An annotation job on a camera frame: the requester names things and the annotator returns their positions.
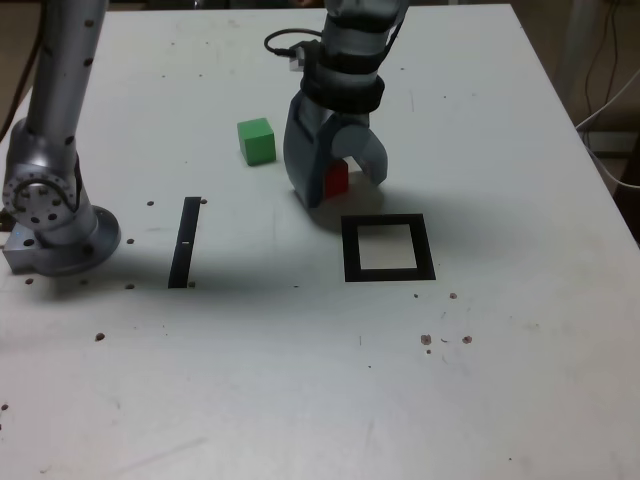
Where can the black tape square outline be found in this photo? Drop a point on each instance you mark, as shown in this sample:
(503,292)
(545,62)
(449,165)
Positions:
(350,250)

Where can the green cube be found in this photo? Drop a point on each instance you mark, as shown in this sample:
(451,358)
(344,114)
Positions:
(257,142)

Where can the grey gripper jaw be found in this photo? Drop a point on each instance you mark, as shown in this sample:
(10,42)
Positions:
(357,142)
(302,155)

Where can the small silver camera box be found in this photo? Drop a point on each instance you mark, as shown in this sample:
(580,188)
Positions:
(298,56)

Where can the red cube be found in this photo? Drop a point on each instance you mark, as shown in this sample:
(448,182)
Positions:
(336,181)

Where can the black tape strip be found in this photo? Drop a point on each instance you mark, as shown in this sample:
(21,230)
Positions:
(184,240)

